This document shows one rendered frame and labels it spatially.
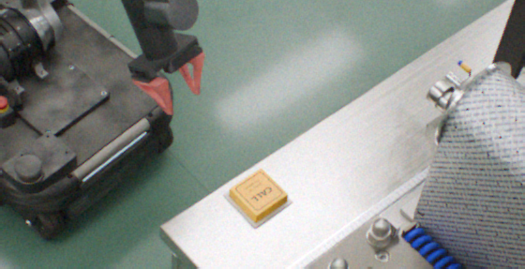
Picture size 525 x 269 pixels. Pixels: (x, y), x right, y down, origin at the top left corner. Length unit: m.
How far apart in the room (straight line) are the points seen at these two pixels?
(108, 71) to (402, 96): 1.09
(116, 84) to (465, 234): 1.44
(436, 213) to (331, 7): 1.87
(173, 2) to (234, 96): 1.56
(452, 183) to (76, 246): 1.47
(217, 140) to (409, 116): 1.14
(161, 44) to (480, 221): 0.54
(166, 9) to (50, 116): 1.21
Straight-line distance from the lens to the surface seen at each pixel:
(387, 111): 1.83
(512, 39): 1.70
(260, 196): 1.65
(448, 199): 1.45
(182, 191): 2.78
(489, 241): 1.43
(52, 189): 2.50
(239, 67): 3.07
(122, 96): 2.68
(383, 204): 1.70
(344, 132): 1.78
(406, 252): 1.50
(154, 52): 1.54
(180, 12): 1.46
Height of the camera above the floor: 2.28
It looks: 53 degrees down
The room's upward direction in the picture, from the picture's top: 8 degrees clockwise
